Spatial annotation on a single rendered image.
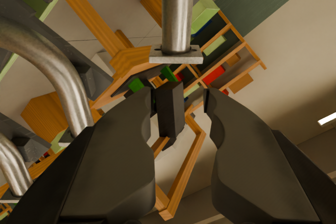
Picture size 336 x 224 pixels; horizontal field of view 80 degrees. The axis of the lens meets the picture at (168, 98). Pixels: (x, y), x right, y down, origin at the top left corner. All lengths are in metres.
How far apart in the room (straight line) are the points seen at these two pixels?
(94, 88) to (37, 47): 0.09
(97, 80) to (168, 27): 0.13
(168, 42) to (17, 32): 0.14
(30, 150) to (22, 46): 0.21
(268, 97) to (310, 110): 1.07
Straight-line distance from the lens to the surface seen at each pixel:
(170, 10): 0.20
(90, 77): 0.28
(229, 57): 5.50
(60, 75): 0.24
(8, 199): 0.44
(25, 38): 0.25
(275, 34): 6.09
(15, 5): 0.30
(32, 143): 0.42
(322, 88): 6.51
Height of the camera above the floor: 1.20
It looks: level
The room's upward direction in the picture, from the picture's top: 141 degrees clockwise
